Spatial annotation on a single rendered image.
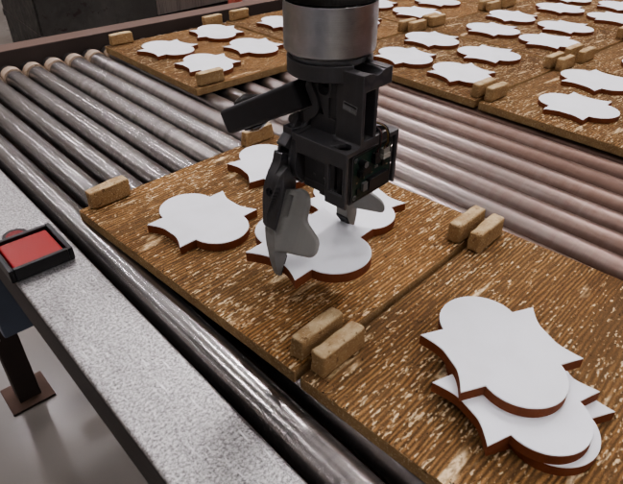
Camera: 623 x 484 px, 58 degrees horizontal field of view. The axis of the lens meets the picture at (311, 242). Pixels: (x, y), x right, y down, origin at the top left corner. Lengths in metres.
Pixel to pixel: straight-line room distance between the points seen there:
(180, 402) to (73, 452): 1.20
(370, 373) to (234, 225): 0.27
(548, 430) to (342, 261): 0.23
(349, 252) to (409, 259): 0.12
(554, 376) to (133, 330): 0.41
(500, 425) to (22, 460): 1.46
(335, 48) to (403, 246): 0.32
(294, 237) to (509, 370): 0.22
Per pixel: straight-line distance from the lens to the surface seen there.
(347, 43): 0.45
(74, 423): 1.80
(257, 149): 0.89
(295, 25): 0.45
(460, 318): 0.55
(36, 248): 0.77
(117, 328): 0.64
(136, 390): 0.57
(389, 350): 0.56
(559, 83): 1.31
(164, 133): 1.06
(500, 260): 0.70
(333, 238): 0.59
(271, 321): 0.58
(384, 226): 0.70
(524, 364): 0.52
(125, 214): 0.78
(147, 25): 1.67
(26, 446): 1.81
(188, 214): 0.74
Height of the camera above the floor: 1.33
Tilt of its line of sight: 35 degrees down
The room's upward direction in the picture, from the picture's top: straight up
